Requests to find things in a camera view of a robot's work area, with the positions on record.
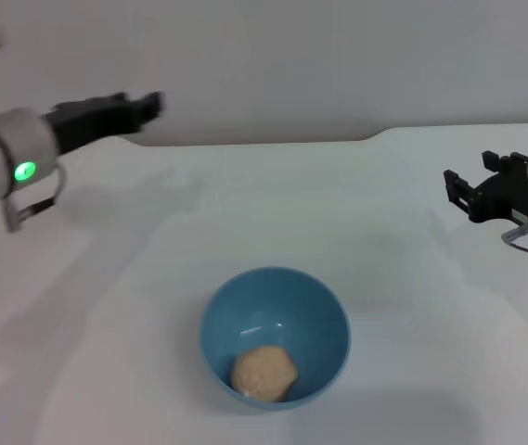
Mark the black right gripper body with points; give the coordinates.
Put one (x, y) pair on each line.
(505, 190)

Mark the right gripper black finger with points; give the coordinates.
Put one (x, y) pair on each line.
(458, 190)
(492, 161)

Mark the blue bowl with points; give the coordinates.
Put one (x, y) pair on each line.
(300, 315)

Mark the beige egg yolk pastry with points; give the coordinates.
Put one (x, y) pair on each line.
(263, 373)

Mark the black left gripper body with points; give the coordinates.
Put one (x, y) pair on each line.
(92, 120)

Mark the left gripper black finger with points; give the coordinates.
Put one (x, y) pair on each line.
(154, 104)

